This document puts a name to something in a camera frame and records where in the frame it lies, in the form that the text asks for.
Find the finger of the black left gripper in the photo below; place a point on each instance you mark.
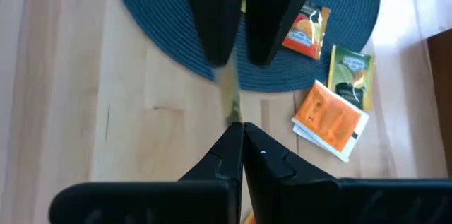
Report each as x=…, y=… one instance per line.
x=215, y=5
x=272, y=5

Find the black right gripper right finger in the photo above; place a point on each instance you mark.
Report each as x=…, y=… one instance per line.
x=268, y=160

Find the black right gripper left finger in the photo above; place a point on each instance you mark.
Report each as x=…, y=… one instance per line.
x=226, y=160

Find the green yellow tea packet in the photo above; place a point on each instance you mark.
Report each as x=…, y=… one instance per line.
x=231, y=93
x=351, y=75

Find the orange white tea packet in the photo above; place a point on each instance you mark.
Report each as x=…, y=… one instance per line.
x=326, y=116

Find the orange red fruit tea packet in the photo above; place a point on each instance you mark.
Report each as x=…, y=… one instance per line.
x=305, y=33

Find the wooden tea organizer box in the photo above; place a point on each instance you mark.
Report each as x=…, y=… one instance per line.
x=441, y=111

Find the round dark woven placemat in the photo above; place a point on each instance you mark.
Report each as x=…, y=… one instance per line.
x=159, y=12

